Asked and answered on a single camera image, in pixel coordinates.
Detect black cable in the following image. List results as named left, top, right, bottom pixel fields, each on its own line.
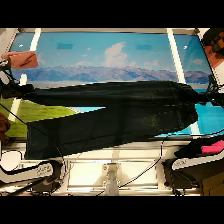
left=119, top=138, right=167, bottom=188

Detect red-brown garment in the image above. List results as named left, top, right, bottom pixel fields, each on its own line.
left=1, top=50, right=40, bottom=70

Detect silver frame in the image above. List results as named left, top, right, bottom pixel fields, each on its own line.
left=0, top=139, right=224, bottom=197

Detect dark blue jeans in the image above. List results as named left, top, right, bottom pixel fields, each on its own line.
left=19, top=79, right=212, bottom=161

